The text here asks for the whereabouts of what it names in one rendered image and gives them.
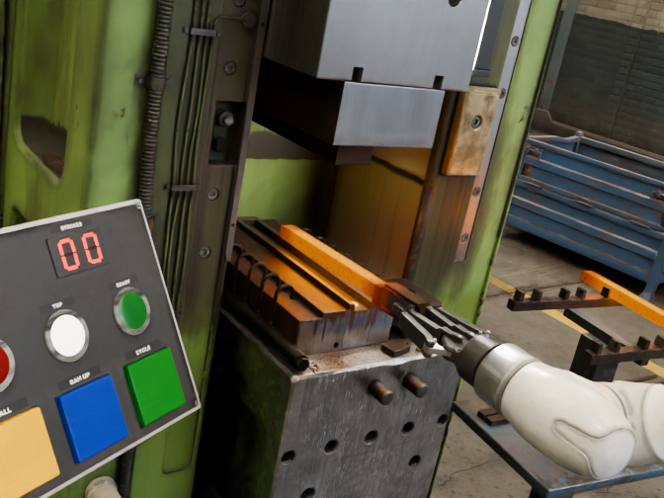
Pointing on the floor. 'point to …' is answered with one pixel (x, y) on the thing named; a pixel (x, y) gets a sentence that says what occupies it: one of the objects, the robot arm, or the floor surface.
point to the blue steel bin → (594, 204)
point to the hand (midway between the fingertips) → (402, 304)
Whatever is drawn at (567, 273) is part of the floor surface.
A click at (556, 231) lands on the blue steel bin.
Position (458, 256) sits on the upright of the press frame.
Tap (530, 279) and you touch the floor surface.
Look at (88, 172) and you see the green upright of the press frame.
